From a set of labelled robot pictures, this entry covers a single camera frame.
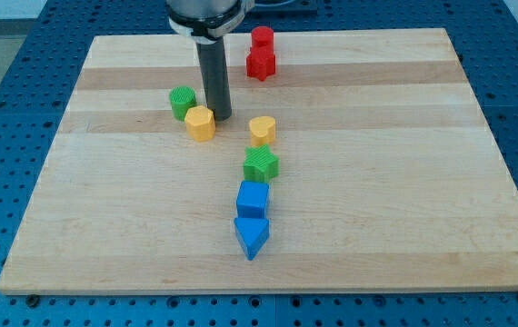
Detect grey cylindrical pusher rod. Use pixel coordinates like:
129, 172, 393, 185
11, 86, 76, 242
196, 38, 232, 121

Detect yellow hexagon block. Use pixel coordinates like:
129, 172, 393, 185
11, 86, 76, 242
184, 105, 215, 142

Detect yellow heart block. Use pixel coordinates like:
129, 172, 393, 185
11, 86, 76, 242
249, 116, 276, 147

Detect red star block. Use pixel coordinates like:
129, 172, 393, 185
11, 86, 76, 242
246, 46, 276, 81

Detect green cylinder block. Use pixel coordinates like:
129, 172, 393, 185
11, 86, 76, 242
169, 85, 197, 121

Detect red cylinder block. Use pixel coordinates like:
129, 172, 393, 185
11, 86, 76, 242
251, 25, 274, 52

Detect green star block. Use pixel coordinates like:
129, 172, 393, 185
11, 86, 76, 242
243, 144, 279, 183

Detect blue cube block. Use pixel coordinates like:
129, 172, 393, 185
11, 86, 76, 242
235, 181, 270, 219

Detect blue triangle block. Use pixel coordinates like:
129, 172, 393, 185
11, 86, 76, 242
234, 217, 270, 261

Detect wooden board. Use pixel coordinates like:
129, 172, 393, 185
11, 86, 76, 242
0, 28, 518, 295

